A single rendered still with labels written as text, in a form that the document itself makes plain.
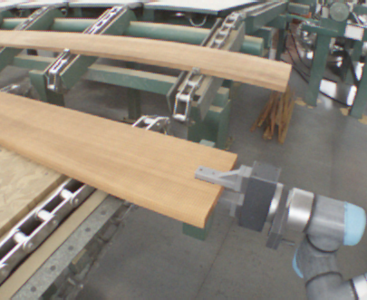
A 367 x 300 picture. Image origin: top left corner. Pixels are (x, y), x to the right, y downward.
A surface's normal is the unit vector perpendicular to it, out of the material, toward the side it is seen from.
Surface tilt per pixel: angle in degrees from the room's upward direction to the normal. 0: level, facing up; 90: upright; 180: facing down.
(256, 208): 90
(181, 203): 0
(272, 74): 22
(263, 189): 90
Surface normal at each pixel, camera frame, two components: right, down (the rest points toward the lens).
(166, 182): 0.04, -0.82
